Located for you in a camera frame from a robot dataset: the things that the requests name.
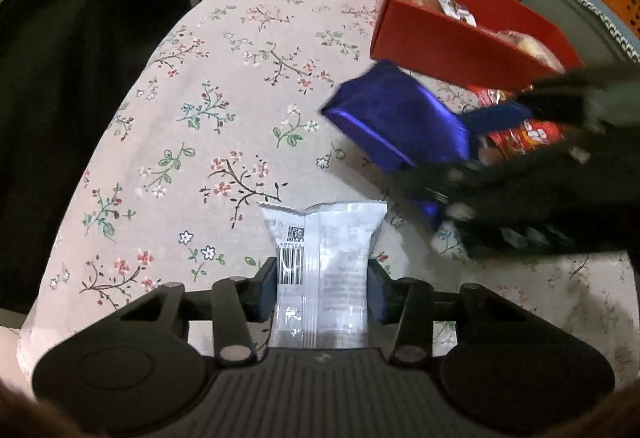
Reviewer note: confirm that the green sofa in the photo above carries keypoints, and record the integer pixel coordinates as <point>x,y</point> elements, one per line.
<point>595,32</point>

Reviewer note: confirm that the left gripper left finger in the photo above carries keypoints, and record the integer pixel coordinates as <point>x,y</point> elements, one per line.
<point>235,304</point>

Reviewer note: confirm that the white barcode snack packet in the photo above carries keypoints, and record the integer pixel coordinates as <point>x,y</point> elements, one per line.
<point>322,260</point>

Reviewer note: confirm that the blue foil snack packet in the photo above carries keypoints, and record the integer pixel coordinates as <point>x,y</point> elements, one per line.
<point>398,122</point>

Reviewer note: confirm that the red cardboard box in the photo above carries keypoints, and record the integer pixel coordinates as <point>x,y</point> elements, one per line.
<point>424,40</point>

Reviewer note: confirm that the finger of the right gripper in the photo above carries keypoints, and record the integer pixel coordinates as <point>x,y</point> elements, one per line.
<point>434,211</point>
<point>495,118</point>

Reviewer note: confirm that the floral tablecloth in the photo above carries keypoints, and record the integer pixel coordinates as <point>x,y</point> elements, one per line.
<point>225,118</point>

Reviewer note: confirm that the white cartoon snack packet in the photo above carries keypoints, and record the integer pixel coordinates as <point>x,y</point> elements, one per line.
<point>453,10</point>

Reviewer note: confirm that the round white rice cake pack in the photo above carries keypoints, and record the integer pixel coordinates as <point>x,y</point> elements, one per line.
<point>532,47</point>

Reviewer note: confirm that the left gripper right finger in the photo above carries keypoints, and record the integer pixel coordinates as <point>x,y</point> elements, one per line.
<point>407,303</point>

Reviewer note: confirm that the red Trolli candy bag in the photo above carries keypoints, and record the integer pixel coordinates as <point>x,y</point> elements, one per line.
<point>528,136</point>

